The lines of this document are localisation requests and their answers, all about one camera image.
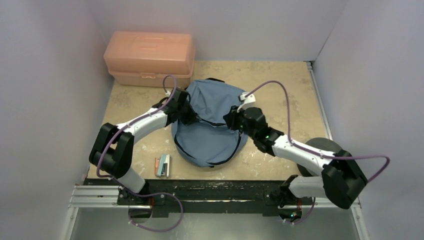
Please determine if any blue backpack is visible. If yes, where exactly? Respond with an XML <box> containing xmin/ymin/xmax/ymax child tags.
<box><xmin>171</xmin><ymin>78</ymin><xmax>248</xmax><ymax>168</ymax></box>

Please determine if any small orange eraser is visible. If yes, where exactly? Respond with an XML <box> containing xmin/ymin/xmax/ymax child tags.
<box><xmin>154</xmin><ymin>157</ymin><xmax>162</xmax><ymax>177</ymax></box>

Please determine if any light blue stapler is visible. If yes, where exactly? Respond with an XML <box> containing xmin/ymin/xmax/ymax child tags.
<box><xmin>159</xmin><ymin>154</ymin><xmax>171</xmax><ymax>178</ymax></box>

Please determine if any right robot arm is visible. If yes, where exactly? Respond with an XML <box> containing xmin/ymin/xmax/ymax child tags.
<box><xmin>223</xmin><ymin>106</ymin><xmax>368</xmax><ymax>210</ymax></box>

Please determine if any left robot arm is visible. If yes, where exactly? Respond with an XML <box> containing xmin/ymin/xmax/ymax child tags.
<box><xmin>88</xmin><ymin>88</ymin><xmax>197</xmax><ymax>205</ymax></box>

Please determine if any pink plastic storage box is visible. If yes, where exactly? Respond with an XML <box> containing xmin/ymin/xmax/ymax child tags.
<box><xmin>103</xmin><ymin>31</ymin><xmax>196</xmax><ymax>88</ymax></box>

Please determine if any grey tape roll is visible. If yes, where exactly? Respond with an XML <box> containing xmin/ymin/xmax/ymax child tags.
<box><xmin>296</xmin><ymin>137</ymin><xmax>344</xmax><ymax>178</ymax></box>

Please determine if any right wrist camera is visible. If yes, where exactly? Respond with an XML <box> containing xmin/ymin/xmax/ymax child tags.
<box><xmin>236</xmin><ymin>92</ymin><xmax>256</xmax><ymax>113</ymax></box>

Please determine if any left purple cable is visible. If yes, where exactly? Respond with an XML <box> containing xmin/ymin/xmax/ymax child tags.
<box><xmin>96</xmin><ymin>75</ymin><xmax>183</xmax><ymax>233</ymax></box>

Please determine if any purple cable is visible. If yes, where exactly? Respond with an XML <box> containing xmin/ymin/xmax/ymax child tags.
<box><xmin>96</xmin><ymin>75</ymin><xmax>183</xmax><ymax>233</ymax></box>
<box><xmin>243</xmin><ymin>80</ymin><xmax>391</xmax><ymax>185</ymax></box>

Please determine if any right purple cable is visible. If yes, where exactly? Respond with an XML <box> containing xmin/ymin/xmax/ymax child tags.
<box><xmin>243</xmin><ymin>80</ymin><xmax>391</xmax><ymax>185</ymax></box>

